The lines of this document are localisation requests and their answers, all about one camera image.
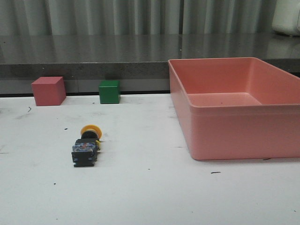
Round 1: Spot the yellow push button switch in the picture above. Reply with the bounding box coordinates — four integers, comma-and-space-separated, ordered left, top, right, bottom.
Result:
71, 124, 102, 167

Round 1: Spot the green cube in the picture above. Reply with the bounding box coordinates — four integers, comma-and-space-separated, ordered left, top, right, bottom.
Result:
98, 80, 120, 104

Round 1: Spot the dark grey counter shelf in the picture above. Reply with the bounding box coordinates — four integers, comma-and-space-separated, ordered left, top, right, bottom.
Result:
0, 33, 300, 97

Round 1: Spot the pink plastic bin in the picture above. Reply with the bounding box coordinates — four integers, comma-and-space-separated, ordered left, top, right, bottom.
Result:
168, 57, 300, 160

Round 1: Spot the pink cube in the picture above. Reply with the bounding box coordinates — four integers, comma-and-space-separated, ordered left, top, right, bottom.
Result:
31, 76, 66, 106

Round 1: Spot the grey curtain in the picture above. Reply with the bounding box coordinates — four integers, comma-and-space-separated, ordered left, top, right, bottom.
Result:
0, 0, 276, 36

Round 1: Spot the white appliance in background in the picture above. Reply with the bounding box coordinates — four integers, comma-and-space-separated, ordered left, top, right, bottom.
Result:
272, 0, 300, 36

